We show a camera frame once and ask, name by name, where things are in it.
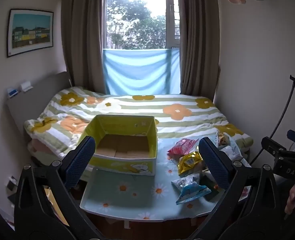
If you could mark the window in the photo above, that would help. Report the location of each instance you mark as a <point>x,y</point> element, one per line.
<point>137,17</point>

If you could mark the framed townscape picture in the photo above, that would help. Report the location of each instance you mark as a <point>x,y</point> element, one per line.
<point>30,32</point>

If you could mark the green snack packet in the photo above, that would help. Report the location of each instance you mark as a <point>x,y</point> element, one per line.
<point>212,193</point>

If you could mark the grey bed headboard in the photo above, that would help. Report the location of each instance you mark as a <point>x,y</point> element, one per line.
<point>32,105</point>

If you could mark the pink red snack packet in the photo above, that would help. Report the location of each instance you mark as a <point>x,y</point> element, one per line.
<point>182,146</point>

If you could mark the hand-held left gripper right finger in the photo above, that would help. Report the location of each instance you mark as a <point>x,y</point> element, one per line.
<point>212,162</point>

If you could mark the brown printed snack packet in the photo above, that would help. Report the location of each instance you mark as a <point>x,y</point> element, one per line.
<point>223,138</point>

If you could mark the pink pillow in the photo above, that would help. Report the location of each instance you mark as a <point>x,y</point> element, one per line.
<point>41,148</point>

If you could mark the grey white snack packet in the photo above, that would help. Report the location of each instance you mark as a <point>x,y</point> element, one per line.
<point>185,181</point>

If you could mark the small white holder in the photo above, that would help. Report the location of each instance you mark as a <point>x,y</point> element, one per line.
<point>26,86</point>

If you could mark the black curved stand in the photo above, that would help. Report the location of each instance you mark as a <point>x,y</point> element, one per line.
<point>293,80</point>

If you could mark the person's right hand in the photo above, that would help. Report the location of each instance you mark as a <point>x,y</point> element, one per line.
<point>291,200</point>

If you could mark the blue white snack packet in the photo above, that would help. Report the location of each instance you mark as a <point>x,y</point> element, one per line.
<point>192,193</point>

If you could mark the gold yellow snack packet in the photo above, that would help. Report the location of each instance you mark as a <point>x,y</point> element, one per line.
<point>188,162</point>

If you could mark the brown curtain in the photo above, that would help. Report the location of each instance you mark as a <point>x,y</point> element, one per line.
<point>200,42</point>
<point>82,42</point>

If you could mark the striped floral duvet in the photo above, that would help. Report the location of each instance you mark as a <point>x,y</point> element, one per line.
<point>162,120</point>

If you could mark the pale blue daisy cloth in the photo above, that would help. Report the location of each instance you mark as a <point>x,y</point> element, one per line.
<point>127,192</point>

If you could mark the light blue window cloth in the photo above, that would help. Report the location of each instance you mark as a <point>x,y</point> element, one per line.
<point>137,72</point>

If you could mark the small blue white box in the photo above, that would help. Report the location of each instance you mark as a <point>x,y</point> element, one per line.
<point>12,92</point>

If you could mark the yellow-green cardboard box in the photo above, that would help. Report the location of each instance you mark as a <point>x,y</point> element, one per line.
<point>117,166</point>

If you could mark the white red snack packet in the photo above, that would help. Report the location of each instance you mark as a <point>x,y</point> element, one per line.
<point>231,152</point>

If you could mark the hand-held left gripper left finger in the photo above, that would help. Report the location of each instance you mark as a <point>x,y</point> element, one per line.
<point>80,162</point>

